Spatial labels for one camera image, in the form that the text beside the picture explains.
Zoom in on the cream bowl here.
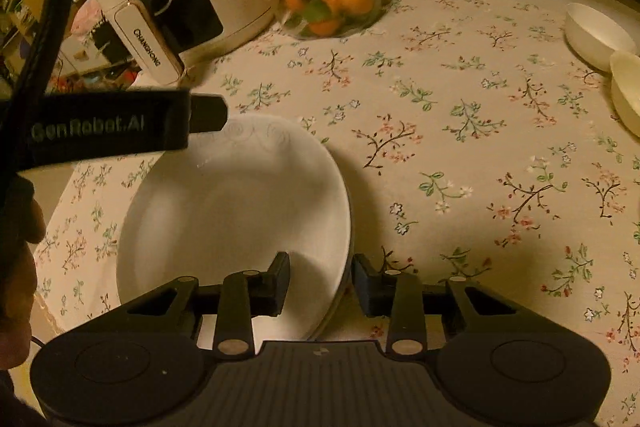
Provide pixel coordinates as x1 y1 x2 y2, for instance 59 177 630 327
609 51 640 138

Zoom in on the floral tablecloth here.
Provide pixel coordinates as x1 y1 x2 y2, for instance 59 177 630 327
32 0 640 427

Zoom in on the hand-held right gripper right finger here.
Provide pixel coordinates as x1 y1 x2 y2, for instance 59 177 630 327
351 252 523 356

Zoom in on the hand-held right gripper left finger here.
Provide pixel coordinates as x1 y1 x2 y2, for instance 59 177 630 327
120 251 292 356

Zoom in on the white bowl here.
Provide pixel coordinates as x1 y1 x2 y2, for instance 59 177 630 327
564 3 637 72

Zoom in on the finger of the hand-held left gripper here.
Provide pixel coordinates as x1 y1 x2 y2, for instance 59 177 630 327
189 92 232 135

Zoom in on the person's left hand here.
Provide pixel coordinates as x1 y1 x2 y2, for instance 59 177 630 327
0 177 47 373

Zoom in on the white plate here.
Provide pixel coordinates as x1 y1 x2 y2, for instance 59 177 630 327
116 114 353 342

